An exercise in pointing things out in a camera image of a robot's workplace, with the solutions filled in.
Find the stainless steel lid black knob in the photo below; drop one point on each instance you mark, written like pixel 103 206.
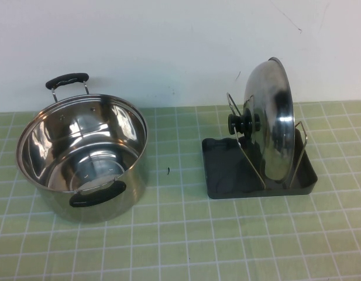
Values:
pixel 268 87

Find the green checkered table mat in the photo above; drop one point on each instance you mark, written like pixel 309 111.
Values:
pixel 180 240

